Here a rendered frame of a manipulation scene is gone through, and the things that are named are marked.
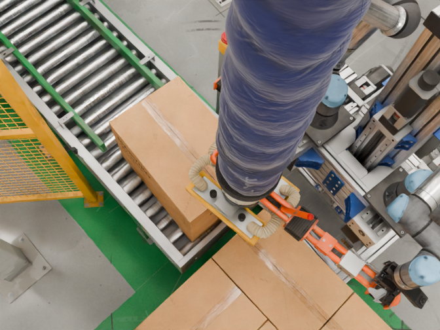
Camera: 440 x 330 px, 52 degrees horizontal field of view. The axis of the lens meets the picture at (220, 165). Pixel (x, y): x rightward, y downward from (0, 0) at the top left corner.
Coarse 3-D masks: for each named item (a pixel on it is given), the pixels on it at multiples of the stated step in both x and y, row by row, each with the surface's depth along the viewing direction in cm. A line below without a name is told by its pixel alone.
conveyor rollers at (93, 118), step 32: (32, 0) 278; (32, 32) 271; (96, 32) 271; (32, 64) 264; (96, 64) 263; (96, 96) 255; (128, 96) 258; (96, 128) 248; (128, 192) 236; (160, 224) 229
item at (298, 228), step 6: (300, 210) 159; (306, 210) 158; (294, 216) 158; (288, 222) 156; (294, 222) 157; (300, 222) 157; (306, 222) 157; (312, 222) 157; (288, 228) 156; (294, 228) 156; (300, 228) 157; (306, 228) 157; (312, 228) 156; (294, 234) 158; (300, 234) 156; (306, 234) 155
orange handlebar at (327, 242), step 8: (216, 152) 166; (272, 192) 162; (264, 200) 160; (280, 200) 161; (272, 208) 160; (280, 216) 159; (320, 232) 157; (312, 240) 156; (320, 240) 155; (328, 240) 156; (336, 240) 156; (320, 248) 154; (328, 248) 155; (336, 248) 156; (344, 248) 156; (328, 256) 155; (336, 256) 154; (368, 272) 153; (360, 280) 152; (368, 288) 151; (400, 296) 150
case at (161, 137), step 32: (160, 96) 211; (192, 96) 211; (128, 128) 204; (160, 128) 204; (192, 128) 205; (128, 160) 232; (160, 160) 199; (192, 160) 199; (160, 192) 206; (192, 224) 195
